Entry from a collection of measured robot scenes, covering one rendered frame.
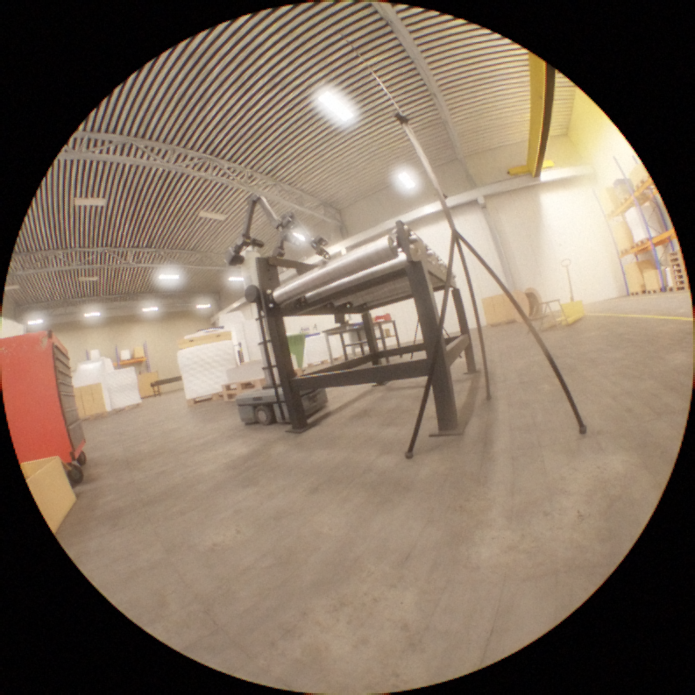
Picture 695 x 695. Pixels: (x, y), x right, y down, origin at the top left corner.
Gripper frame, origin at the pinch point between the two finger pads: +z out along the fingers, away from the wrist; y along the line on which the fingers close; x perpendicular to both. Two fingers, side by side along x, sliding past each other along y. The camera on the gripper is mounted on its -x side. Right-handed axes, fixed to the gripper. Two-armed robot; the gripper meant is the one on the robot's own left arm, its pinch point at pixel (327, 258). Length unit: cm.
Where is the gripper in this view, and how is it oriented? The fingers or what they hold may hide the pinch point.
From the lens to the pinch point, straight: 208.3
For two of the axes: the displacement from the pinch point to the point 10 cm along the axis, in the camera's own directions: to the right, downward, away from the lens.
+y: 4.0, -1.0, 9.1
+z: 6.3, 7.5, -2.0
